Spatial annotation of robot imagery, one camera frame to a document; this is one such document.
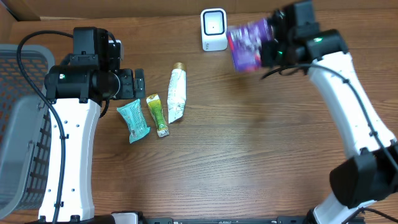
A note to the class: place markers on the grey plastic basket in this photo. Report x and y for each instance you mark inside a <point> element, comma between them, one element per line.
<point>25,139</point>

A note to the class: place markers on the white barcode scanner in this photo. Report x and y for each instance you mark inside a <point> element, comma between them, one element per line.
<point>213,29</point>

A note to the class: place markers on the teal snack packet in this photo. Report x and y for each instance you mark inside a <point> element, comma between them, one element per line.
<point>135,120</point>

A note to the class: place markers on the white tube gold cap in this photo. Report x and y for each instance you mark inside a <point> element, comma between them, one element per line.
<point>177,92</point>

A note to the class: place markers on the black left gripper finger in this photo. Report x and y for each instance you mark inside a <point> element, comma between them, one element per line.
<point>139,91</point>
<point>139,76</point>

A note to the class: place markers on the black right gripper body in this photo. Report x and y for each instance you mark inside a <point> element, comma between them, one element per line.
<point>275,55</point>

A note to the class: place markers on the green juice pouch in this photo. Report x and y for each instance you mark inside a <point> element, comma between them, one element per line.
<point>156,110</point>

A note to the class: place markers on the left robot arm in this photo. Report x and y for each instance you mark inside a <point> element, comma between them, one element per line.
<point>77,93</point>

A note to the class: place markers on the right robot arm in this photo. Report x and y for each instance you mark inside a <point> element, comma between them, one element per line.
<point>369,173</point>

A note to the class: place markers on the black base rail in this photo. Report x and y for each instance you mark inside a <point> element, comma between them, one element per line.
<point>278,220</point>

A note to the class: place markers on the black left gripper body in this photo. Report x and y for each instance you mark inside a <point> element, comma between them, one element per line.
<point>126,85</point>

